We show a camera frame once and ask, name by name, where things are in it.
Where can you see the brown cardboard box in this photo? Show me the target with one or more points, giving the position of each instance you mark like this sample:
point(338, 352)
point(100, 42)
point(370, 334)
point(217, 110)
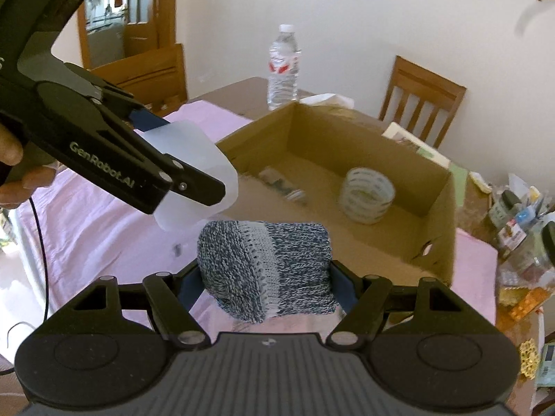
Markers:
point(347, 138)

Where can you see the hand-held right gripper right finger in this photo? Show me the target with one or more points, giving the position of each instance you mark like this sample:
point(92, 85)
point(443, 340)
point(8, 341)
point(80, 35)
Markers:
point(342, 288)

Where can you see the small jar dark lid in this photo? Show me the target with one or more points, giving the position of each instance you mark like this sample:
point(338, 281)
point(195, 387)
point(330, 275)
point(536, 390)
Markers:
point(509, 201)

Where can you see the pale green book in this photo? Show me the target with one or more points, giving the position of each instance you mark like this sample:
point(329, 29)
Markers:
point(458, 182)

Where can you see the white tissue paper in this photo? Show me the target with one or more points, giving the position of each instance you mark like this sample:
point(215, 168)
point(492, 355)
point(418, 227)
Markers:
point(325, 99)

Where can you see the orange patterned packet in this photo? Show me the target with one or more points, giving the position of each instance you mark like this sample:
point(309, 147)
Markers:
point(524, 305)

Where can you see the green printed packet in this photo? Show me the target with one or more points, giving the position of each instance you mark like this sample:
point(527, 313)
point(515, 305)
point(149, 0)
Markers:
point(547, 364)

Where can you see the translucent white plastic container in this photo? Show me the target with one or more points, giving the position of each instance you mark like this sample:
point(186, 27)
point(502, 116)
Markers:
point(203, 156)

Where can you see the wooden glass-paned door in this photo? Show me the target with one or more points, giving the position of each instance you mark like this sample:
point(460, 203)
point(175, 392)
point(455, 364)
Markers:
point(164, 17)

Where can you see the clear plastic water bottle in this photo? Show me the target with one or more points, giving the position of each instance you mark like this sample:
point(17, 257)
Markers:
point(284, 82)

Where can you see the yellow lace coaster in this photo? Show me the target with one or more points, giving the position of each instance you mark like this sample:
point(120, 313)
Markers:
point(529, 357)

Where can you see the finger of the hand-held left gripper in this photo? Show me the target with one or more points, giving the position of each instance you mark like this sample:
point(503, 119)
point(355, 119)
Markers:
point(145, 119)
point(199, 188)

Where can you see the person's left hand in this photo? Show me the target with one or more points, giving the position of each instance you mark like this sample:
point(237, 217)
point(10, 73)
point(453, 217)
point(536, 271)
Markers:
point(9, 147)

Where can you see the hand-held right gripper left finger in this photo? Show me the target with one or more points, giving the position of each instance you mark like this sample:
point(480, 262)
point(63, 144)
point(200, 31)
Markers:
point(188, 291)

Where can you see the small white wrapped packet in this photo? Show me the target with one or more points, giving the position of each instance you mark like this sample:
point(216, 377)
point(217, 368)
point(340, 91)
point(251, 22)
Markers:
point(479, 182)

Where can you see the blue-grey knitted sock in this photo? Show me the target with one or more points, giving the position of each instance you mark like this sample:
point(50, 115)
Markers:
point(269, 268)

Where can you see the pink tablecloth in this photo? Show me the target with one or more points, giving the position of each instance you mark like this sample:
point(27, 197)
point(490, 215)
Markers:
point(108, 234)

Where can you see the small printed packet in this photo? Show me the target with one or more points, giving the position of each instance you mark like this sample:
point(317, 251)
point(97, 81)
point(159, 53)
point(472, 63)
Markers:
point(282, 184)

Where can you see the brown wooden desktop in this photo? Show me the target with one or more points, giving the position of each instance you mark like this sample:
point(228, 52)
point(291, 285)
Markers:
point(243, 89)

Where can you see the wooden slat-back chair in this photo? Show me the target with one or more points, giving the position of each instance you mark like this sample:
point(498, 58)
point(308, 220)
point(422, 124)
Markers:
point(427, 84)

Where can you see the white printed booklet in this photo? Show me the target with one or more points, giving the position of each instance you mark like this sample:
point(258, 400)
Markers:
point(399, 133)

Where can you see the clear tape roll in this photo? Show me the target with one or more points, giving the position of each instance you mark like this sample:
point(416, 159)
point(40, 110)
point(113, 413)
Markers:
point(349, 201)

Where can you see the large clear jar black lid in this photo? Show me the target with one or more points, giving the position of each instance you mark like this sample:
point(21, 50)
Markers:
point(550, 242)

